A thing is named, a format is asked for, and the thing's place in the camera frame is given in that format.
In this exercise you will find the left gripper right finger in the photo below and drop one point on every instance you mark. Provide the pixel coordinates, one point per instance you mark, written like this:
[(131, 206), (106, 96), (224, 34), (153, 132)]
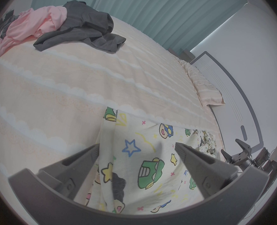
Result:
[(204, 170)]

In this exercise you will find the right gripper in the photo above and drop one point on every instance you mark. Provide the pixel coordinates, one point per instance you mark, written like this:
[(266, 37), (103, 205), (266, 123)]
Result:
[(241, 157)]

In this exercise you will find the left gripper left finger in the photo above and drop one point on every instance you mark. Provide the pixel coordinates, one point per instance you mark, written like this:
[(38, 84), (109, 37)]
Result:
[(75, 170)]

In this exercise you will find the white printed pyjama top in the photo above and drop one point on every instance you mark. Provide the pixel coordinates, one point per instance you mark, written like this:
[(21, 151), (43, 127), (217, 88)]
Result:
[(138, 163)]

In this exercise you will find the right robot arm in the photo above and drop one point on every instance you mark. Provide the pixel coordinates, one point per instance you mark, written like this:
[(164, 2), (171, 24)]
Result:
[(260, 156)]

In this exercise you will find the bed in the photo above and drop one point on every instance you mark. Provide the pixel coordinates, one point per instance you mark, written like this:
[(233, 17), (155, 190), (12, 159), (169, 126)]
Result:
[(82, 83)]

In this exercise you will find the pale pink striped pillow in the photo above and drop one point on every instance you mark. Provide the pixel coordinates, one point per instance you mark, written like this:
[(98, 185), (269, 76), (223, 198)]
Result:
[(206, 88)]

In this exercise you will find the grey white bedside table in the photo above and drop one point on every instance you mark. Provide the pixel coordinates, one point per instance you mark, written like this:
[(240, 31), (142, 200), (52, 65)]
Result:
[(183, 54)]

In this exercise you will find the black garment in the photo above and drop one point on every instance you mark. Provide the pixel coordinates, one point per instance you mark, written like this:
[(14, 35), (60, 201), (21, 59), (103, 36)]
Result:
[(86, 27)]

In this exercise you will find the pink garment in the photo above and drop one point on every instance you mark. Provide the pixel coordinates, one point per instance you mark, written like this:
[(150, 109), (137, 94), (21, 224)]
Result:
[(30, 24)]

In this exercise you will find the blue-green curtain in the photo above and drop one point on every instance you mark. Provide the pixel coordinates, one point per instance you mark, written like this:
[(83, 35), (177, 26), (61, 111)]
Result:
[(164, 13)]

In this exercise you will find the grey garment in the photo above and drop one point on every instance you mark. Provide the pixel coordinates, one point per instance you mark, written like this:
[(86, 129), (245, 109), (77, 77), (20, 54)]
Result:
[(5, 24)]

